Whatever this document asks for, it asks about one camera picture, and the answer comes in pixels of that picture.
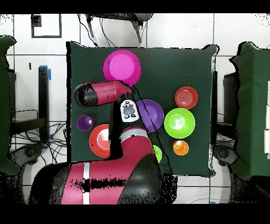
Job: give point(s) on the purple plastic bowl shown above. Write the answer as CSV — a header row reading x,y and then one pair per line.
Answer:
x,y
154,114

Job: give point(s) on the pink plastic bowl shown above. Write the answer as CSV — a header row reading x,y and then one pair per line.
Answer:
x,y
122,66

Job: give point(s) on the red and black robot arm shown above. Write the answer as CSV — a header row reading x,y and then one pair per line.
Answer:
x,y
105,169

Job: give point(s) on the large green plastic bowl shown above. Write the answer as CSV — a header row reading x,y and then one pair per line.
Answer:
x,y
179,123

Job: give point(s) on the small green plastic bowl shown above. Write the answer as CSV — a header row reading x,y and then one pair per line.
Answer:
x,y
158,153

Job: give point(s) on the large red-orange plastic bowl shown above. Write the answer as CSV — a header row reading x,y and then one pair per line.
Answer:
x,y
97,140

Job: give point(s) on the purple plastic cup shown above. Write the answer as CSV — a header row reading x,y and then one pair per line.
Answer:
x,y
83,123

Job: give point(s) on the small red-orange plastic bowl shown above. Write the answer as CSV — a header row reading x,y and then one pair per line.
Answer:
x,y
186,97

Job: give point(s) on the orange plastic cup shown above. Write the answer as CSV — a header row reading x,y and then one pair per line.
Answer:
x,y
181,148

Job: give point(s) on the dark green tablecloth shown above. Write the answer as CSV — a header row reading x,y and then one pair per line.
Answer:
x,y
179,67

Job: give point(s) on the black metal stand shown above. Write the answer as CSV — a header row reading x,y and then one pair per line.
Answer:
x,y
214,95
43,95

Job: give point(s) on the blue tape strip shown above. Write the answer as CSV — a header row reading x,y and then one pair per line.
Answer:
x,y
49,75

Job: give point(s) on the black chair base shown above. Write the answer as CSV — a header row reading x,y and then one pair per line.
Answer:
x,y
27,152

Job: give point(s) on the green cloth side table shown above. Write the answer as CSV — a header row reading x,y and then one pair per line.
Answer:
x,y
4,105
253,105

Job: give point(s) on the black camera tripod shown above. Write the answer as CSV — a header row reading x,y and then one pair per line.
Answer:
x,y
135,18

